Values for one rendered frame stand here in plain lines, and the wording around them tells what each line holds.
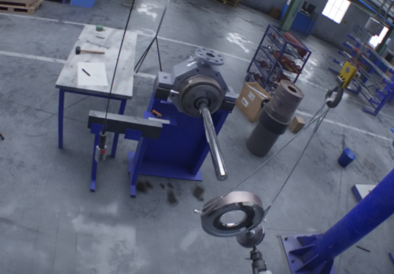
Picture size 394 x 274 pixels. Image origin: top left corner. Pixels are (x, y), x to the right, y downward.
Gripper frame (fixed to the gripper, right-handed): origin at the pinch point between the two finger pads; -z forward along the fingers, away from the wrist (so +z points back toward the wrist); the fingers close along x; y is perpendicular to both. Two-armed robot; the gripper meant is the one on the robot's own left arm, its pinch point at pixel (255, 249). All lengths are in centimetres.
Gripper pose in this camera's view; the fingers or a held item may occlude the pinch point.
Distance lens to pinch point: 184.0
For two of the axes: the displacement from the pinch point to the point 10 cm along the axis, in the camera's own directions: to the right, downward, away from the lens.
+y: -8.6, 4.5, 2.4
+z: 0.8, 5.8, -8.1
